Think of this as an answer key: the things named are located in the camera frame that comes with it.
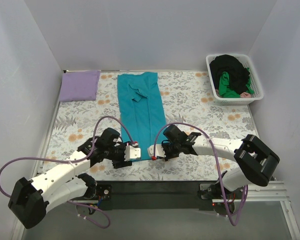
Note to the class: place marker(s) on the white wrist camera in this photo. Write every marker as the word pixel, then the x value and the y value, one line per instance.
pixel 132 153
pixel 156 151

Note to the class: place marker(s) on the floral table cloth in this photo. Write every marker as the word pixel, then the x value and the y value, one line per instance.
pixel 187 99

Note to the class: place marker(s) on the teal t shirt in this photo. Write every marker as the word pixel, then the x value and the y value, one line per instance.
pixel 141 108

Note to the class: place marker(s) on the green t shirt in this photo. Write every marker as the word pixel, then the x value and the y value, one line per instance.
pixel 233 82

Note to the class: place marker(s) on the white laundry basket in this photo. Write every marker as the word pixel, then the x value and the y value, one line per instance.
pixel 255 83

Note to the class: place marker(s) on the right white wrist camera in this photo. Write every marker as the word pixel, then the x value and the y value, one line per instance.
pixel 156 151

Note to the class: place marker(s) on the folded purple t shirt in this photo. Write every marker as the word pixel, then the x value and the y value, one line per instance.
pixel 79 86

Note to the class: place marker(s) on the aluminium frame rail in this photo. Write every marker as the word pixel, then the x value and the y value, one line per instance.
pixel 266 215

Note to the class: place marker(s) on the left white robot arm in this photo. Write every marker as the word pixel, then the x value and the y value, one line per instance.
pixel 32 199

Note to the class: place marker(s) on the pink garment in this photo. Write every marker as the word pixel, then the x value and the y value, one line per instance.
pixel 245 95

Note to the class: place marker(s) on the black t shirt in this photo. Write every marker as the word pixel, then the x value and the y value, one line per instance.
pixel 221 63

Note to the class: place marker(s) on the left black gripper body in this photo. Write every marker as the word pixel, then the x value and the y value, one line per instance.
pixel 120 155

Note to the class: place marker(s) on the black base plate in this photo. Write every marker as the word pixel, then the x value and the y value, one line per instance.
pixel 151 195

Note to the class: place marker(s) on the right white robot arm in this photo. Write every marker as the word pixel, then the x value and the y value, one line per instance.
pixel 256 161

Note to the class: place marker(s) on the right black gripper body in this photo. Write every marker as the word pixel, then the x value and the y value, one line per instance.
pixel 166 150

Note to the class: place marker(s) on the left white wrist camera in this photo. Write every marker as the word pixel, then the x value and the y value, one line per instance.
pixel 132 153

